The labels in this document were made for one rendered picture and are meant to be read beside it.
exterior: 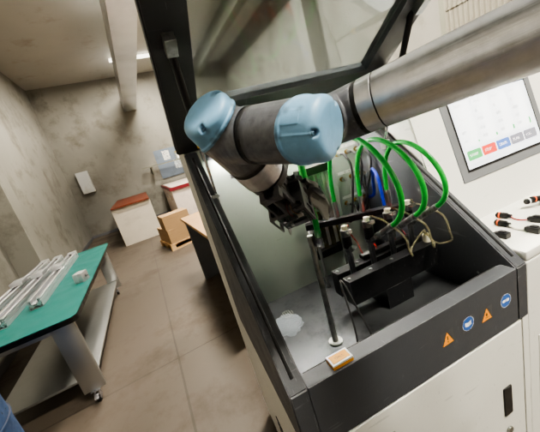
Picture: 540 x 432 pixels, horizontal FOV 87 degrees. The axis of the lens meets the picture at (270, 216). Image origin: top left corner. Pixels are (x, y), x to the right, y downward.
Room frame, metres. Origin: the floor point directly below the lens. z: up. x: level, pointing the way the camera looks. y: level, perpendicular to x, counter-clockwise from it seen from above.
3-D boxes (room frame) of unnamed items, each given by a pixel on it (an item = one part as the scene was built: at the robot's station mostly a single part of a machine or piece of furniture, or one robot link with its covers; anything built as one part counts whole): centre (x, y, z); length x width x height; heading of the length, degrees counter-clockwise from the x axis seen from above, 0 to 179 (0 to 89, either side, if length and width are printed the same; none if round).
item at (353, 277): (0.82, -0.32, 0.91); 0.34 x 0.10 x 0.15; 107
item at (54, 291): (2.57, 2.16, 0.40); 2.21 x 0.83 x 0.81; 22
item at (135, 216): (7.55, 3.40, 0.45); 2.57 x 0.82 x 0.91; 22
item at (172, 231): (5.45, 1.61, 0.32); 1.13 x 0.90 x 0.64; 113
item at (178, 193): (8.30, 1.57, 0.48); 2.55 x 2.16 x 0.96; 22
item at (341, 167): (1.11, -0.36, 1.20); 0.13 x 0.03 x 0.31; 107
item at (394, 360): (0.56, -0.27, 0.87); 0.62 x 0.04 x 0.16; 107
